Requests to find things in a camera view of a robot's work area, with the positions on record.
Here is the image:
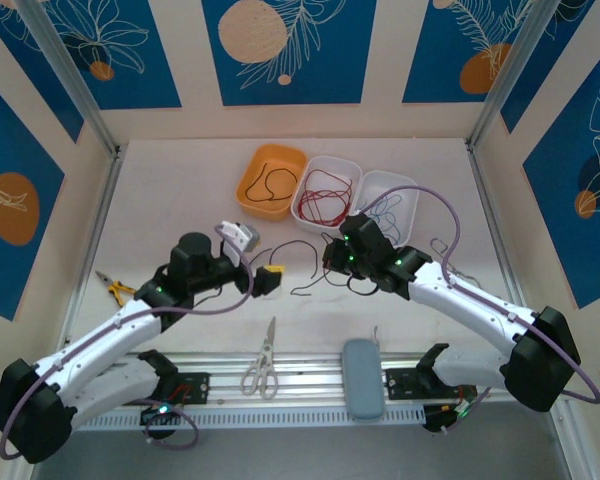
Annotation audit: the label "black cable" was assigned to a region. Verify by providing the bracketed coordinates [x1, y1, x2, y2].
[252, 239, 354, 297]
[245, 159, 300, 204]

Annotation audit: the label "blue cable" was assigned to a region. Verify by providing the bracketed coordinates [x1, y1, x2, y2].
[362, 193, 407, 244]

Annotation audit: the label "white plastic bin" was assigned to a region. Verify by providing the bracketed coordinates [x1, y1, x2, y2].
[352, 169, 421, 249]
[290, 155, 365, 236]

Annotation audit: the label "orange plastic bin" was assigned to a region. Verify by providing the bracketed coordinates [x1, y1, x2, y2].
[235, 143, 310, 223]

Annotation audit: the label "silver metal tongs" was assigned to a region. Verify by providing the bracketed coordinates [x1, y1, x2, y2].
[429, 237, 481, 286]

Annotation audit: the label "grey-blue zip case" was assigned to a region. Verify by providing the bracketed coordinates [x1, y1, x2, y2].
[341, 325, 385, 421]

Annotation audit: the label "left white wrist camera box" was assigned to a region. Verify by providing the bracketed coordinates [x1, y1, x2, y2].
[214, 220, 260, 264]

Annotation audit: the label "white-handled scissors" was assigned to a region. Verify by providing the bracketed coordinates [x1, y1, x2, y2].
[240, 315, 280, 400]

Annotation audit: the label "yellow-handled pliers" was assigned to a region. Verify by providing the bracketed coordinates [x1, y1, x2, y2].
[94, 270, 136, 307]

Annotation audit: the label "aluminium rail frame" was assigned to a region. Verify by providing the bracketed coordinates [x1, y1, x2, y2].
[74, 349, 576, 416]

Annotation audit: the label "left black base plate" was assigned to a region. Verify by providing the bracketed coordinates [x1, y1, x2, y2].
[172, 372, 211, 406]

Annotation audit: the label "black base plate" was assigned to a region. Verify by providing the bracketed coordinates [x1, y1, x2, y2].
[383, 367, 479, 401]
[172, 372, 211, 406]

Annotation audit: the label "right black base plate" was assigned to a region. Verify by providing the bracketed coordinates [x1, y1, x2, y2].
[383, 367, 479, 401]

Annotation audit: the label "white slotted cable duct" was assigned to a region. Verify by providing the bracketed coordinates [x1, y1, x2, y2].
[77, 403, 426, 434]

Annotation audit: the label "aluminium corner post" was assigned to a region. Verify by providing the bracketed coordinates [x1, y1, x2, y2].
[466, 0, 569, 151]
[17, 0, 122, 157]

